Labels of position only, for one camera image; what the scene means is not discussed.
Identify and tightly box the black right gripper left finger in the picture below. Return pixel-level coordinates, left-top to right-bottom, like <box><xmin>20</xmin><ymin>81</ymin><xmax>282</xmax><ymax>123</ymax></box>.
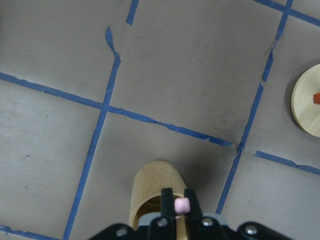
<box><xmin>147</xmin><ymin>188</ymin><xmax>177</xmax><ymax>240</ymax></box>

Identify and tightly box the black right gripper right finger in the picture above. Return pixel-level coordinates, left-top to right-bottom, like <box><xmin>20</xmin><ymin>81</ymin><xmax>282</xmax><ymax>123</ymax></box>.
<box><xmin>184</xmin><ymin>188</ymin><xmax>225</xmax><ymax>240</ymax></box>

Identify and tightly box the round wooden cup stand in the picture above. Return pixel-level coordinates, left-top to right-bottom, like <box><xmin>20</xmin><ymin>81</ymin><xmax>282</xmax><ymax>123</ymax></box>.
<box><xmin>291</xmin><ymin>64</ymin><xmax>320</xmax><ymax>137</ymax></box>

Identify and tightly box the orange cup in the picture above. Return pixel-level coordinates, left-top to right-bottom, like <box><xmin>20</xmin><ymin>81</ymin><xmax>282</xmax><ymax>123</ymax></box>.
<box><xmin>313</xmin><ymin>92</ymin><xmax>320</xmax><ymax>105</ymax></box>

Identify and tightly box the bamboo cylinder holder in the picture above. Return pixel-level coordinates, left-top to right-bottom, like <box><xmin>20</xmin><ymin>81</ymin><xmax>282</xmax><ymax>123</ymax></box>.
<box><xmin>129</xmin><ymin>160</ymin><xmax>188</xmax><ymax>240</ymax></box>

